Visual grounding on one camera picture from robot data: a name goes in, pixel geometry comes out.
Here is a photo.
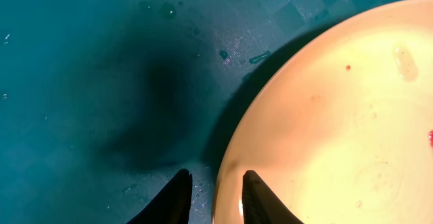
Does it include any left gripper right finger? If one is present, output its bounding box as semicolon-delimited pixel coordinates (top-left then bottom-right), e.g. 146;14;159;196
242;170;303;224

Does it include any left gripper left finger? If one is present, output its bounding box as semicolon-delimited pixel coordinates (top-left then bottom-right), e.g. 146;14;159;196
127;169;193;224

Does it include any yellow plate with stain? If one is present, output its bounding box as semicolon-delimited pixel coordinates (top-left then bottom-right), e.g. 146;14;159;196
211;0;432;223

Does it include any teal plastic tray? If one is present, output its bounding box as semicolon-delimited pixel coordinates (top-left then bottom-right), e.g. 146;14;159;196
1;0;400;223

